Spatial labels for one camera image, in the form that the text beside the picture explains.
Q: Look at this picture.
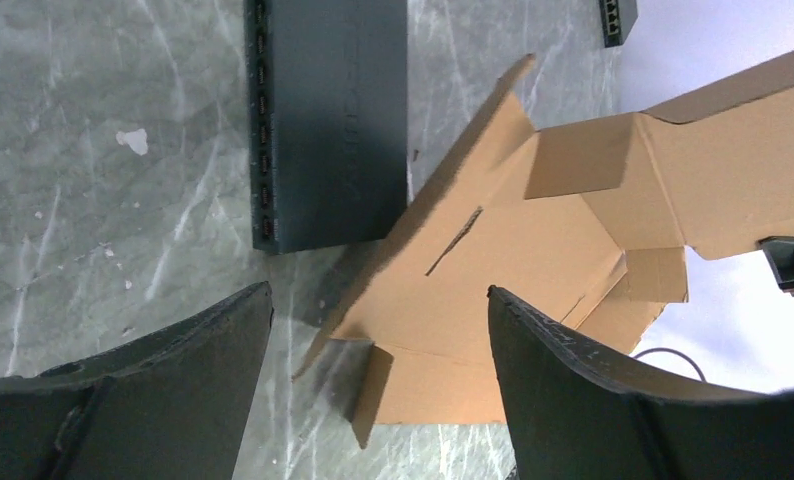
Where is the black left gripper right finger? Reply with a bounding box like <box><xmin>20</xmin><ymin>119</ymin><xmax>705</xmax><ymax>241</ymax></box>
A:
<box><xmin>487</xmin><ymin>286</ymin><xmax>794</xmax><ymax>479</ymax></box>

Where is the brown cardboard box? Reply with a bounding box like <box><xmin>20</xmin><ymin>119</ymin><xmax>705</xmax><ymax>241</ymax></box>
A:
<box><xmin>301</xmin><ymin>50</ymin><xmax>794</xmax><ymax>443</ymax></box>

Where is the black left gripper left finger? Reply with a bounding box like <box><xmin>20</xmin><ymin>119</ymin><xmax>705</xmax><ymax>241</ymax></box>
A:
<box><xmin>0</xmin><ymin>282</ymin><xmax>274</xmax><ymax>479</ymax></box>

